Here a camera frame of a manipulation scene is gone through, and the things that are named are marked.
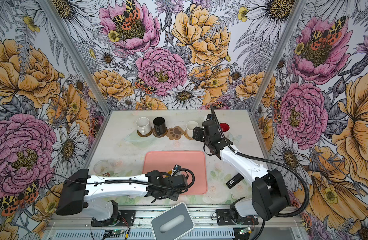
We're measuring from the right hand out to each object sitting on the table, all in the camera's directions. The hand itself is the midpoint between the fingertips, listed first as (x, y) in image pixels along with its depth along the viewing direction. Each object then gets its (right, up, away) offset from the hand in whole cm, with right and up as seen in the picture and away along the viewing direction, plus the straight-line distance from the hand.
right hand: (197, 134), depth 85 cm
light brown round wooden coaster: (-34, -1, +17) cm, 38 cm away
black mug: (-24, +5, +17) cm, 30 cm away
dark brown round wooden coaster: (-28, -1, +21) cm, 35 cm away
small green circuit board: (-40, -44, -14) cm, 61 cm away
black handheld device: (+21, -25, -2) cm, 32 cm away
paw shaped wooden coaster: (-14, -1, +23) cm, 27 cm away
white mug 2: (-4, +5, +15) cm, 16 cm away
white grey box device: (-13, -42, -13) cm, 45 cm away
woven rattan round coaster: (-6, -2, +20) cm, 21 cm away
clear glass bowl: (-56, -20, +5) cm, 59 cm away
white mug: (-35, +5, +15) cm, 38 cm away
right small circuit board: (+23, -44, -14) cm, 51 cm away
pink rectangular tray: (-1, -17, +9) cm, 19 cm away
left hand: (-13, -28, -10) cm, 33 cm away
